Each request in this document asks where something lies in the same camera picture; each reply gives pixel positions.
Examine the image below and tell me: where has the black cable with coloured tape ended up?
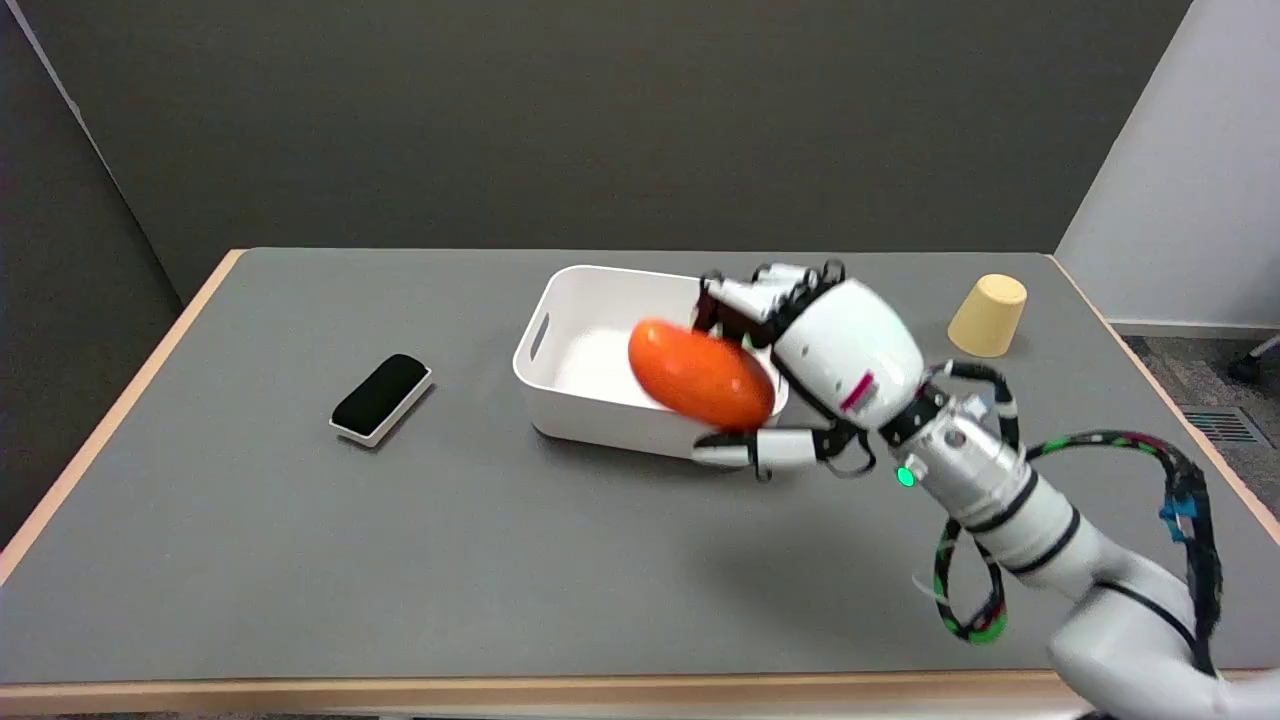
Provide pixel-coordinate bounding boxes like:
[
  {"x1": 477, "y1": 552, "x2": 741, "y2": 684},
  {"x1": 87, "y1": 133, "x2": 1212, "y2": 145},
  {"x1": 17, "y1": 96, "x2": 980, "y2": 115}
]
[{"x1": 931, "y1": 361, "x2": 1225, "y2": 679}]

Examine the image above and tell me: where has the floor vent grille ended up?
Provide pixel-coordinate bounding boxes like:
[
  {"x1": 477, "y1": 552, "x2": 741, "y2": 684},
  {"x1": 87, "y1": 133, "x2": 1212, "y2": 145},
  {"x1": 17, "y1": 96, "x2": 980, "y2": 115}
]
[{"x1": 1181, "y1": 406, "x2": 1264, "y2": 447}]

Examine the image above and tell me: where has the orange mango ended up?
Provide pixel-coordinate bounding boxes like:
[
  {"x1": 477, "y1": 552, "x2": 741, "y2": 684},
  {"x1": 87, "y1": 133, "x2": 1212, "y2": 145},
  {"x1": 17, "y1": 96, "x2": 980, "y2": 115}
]
[{"x1": 627, "y1": 319, "x2": 777, "y2": 433}]

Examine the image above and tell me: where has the white plastic box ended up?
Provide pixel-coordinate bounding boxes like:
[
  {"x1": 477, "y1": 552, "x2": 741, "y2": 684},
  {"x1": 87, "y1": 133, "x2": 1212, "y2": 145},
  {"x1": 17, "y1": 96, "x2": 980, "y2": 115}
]
[{"x1": 512, "y1": 265, "x2": 790, "y2": 463}]

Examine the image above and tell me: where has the beige paper cup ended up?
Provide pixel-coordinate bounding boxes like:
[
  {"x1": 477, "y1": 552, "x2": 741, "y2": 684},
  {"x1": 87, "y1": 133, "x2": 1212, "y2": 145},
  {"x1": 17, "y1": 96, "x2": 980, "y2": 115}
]
[{"x1": 947, "y1": 274, "x2": 1028, "y2": 359}]

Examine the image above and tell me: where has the black whiteboard eraser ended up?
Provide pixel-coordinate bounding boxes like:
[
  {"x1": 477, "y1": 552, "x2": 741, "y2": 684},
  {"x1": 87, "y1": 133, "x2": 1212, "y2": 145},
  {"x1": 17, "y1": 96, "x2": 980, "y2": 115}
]
[{"x1": 329, "y1": 353, "x2": 434, "y2": 448}]

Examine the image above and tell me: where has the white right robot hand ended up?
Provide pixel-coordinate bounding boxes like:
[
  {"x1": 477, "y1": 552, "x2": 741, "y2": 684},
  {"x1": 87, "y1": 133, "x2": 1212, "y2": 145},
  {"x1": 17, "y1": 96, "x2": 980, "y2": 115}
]
[{"x1": 690, "y1": 260, "x2": 926, "y2": 482}]

